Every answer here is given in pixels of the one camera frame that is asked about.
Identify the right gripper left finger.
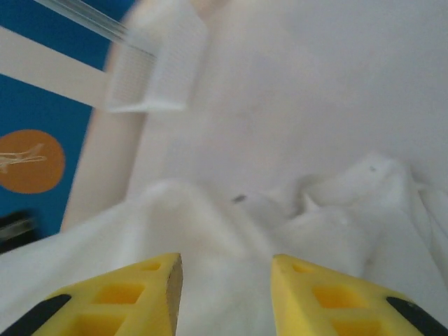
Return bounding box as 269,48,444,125
0,252,184,336

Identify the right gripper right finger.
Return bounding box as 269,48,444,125
272,254,448,336

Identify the white t-shirt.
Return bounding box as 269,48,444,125
0,152,448,336

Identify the white table mat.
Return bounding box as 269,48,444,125
62,0,448,225

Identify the white plastic mesh basket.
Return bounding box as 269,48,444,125
104,0,211,113

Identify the aluminium frame post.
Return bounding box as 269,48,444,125
33,0,158,59

